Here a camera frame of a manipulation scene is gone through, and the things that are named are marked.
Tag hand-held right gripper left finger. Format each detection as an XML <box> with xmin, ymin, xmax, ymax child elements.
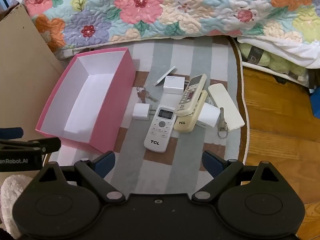
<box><xmin>32</xmin><ymin>151</ymin><xmax>125</xmax><ymax>205</ymax></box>

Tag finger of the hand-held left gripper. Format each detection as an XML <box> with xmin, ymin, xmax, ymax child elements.
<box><xmin>0</xmin><ymin>137</ymin><xmax>62</xmax><ymax>153</ymax></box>
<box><xmin>0</xmin><ymin>127</ymin><xmax>24</xmax><ymax>139</ymax></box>

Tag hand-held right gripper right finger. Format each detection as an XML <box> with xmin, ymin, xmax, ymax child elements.
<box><xmin>192</xmin><ymin>150</ymin><xmax>285</xmax><ymax>204</ymax></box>

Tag single key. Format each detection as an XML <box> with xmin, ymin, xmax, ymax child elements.
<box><xmin>217</xmin><ymin>107</ymin><xmax>228</xmax><ymax>139</ymax></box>

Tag white box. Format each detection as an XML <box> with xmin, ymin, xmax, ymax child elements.
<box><xmin>196</xmin><ymin>103</ymin><xmax>220</xmax><ymax>128</ymax></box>
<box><xmin>154</xmin><ymin>65</ymin><xmax>177</xmax><ymax>87</ymax></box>

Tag pink cardboard box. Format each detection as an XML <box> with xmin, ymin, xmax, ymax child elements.
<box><xmin>35</xmin><ymin>47</ymin><xmax>136</xmax><ymax>155</ymax></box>

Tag long white rounded case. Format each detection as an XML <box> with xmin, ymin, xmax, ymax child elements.
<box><xmin>208</xmin><ymin>83</ymin><xmax>245</xmax><ymax>132</ymax></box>

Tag small white charger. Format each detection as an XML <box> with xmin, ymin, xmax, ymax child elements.
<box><xmin>132</xmin><ymin>103</ymin><xmax>153</xmax><ymax>120</ymax></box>

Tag white remote control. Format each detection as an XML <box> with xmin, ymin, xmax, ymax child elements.
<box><xmin>143</xmin><ymin>104</ymin><xmax>176</xmax><ymax>153</ymax></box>

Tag keys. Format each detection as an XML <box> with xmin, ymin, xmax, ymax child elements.
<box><xmin>136</xmin><ymin>86</ymin><xmax>158</xmax><ymax>103</ymax></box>

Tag white cube charger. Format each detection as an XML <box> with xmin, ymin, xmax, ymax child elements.
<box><xmin>163</xmin><ymin>76</ymin><xmax>185</xmax><ymax>95</ymax></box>

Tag beige cabinet panel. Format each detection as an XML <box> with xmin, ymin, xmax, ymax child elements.
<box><xmin>0</xmin><ymin>4</ymin><xmax>65</xmax><ymax>143</ymax></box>

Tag striped grey white rug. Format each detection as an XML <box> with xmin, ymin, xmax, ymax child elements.
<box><xmin>42</xmin><ymin>36</ymin><xmax>250</xmax><ymax>195</ymax></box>

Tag green yarn bundle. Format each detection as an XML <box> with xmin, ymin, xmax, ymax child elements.
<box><xmin>237</xmin><ymin>42</ymin><xmax>310</xmax><ymax>77</ymax></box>

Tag blue box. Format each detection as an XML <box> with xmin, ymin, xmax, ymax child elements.
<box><xmin>310</xmin><ymin>86</ymin><xmax>320</xmax><ymax>120</ymax></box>

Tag white sheet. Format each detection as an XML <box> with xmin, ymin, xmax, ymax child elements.
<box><xmin>236</xmin><ymin>34</ymin><xmax>320</xmax><ymax>69</ymax></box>

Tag floral quilt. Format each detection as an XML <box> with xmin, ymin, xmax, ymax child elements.
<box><xmin>15</xmin><ymin>0</ymin><xmax>320</xmax><ymax>60</ymax></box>

